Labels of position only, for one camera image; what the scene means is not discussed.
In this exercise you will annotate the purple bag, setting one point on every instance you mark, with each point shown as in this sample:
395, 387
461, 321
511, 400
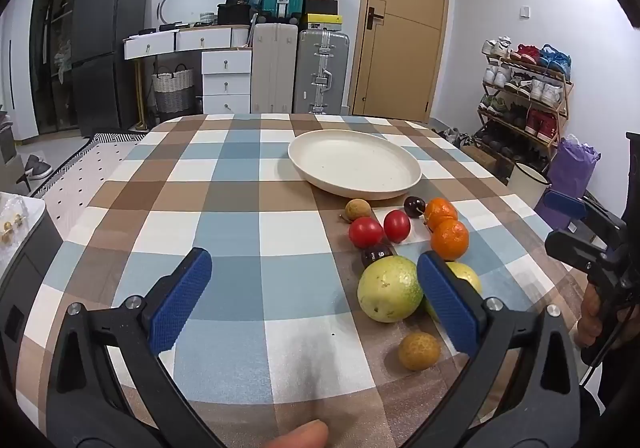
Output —
570, 168

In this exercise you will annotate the woven laundry basket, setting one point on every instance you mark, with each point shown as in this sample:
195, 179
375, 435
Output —
172, 88

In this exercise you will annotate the white wardrobe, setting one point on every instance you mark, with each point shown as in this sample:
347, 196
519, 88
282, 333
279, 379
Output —
20, 78

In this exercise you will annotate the white desk with drawers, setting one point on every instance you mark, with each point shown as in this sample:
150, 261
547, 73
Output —
225, 78

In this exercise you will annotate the orange mandarin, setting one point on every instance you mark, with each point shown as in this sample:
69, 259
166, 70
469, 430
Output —
450, 239
440, 210

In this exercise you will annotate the wooden shoe rack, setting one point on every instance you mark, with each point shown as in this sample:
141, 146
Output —
562, 78

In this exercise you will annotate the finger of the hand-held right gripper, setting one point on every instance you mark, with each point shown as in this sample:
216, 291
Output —
575, 248
565, 203

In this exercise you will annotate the green mottled round fruit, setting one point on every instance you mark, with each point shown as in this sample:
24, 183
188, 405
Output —
467, 275

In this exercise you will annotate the dark glass-door cabinet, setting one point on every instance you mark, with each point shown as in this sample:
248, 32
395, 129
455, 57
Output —
55, 28

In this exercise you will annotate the small cardboard box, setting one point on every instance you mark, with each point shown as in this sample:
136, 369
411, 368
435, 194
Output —
480, 158

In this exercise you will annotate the grey side cabinet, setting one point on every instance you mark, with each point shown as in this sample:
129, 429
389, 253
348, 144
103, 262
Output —
30, 268

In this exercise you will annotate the person's right hand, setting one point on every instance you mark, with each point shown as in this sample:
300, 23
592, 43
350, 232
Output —
587, 323

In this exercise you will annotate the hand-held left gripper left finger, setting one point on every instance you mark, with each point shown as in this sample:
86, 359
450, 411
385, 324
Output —
182, 298

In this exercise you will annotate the dark plum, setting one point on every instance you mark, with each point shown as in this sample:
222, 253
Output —
376, 255

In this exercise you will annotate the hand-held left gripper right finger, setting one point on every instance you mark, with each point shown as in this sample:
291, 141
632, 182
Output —
445, 298

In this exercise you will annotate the dark grey refrigerator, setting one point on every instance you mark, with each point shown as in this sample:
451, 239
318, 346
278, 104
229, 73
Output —
105, 53

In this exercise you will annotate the clear bag of gold items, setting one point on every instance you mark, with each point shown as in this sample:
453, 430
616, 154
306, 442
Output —
12, 218

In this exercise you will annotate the dark red cherry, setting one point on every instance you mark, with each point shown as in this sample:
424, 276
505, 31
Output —
414, 205

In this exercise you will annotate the pile of dark shoes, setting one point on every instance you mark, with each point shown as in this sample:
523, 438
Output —
452, 136

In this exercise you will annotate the silver suitcase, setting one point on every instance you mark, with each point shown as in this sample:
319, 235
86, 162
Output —
320, 68

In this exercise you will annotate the brown longan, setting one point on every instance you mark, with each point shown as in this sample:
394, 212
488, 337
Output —
419, 350
357, 209

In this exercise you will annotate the red tomato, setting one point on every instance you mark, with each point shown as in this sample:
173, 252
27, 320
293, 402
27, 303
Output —
365, 231
396, 225

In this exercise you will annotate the shoe rack with shoes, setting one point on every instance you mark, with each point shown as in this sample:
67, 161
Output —
540, 93

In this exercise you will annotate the white enamel bucket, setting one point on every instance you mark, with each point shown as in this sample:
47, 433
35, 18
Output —
525, 183

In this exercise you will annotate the cream round plate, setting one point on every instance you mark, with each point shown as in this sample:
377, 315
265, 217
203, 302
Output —
350, 163

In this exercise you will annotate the wooden door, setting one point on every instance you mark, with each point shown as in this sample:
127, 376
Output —
400, 28

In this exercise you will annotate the plain black shoe box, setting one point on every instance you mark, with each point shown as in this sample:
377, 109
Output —
320, 6

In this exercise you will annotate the pale yellow-green round fruit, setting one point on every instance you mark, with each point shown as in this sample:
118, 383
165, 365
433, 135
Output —
390, 288

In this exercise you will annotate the black case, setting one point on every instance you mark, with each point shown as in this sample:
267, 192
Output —
232, 14

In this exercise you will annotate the person's left hand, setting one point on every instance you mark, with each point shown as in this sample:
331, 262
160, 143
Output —
300, 435

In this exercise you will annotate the beige suitcase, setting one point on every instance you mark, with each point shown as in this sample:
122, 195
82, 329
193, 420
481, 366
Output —
274, 68

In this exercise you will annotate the grey slipper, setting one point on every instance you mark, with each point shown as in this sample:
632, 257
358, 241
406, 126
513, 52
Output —
37, 168

